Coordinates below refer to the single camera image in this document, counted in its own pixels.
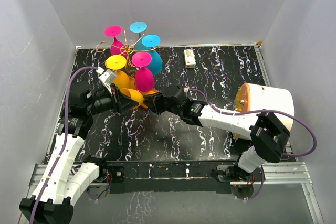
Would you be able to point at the blue wine glass front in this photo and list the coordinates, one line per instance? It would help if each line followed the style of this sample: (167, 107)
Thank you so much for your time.
(152, 41)

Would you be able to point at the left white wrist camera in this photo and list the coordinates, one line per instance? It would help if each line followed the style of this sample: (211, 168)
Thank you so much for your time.
(106, 77)

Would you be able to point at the small white box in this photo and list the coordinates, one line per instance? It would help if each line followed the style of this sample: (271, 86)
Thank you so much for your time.
(189, 58)

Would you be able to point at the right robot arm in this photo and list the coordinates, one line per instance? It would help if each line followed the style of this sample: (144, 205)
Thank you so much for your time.
(262, 115)

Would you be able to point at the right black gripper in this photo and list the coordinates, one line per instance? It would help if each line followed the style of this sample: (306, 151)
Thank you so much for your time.
(157, 98)

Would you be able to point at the gold wire glass rack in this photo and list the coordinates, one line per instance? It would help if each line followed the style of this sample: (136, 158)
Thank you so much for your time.
(130, 68)

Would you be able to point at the black front mounting rail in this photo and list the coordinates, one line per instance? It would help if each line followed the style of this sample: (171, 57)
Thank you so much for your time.
(165, 176)

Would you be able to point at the blue wine glass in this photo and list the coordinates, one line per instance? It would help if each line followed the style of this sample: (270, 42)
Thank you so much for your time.
(139, 28)
(152, 41)

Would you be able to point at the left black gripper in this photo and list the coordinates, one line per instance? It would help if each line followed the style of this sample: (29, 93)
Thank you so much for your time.
(120, 103)

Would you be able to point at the orange wine glass front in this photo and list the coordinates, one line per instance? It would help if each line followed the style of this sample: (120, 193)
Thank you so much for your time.
(123, 80)

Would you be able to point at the pink wine glass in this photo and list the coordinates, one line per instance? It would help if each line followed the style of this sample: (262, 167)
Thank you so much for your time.
(116, 48)
(144, 78)

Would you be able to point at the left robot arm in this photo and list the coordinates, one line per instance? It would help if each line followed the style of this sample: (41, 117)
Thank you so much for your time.
(56, 194)

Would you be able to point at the white bucket orange lid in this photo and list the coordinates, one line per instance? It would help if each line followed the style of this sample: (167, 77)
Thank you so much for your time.
(251, 97)

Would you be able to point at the orange wine glass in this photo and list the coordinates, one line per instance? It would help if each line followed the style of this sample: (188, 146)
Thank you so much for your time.
(135, 95)
(123, 80)

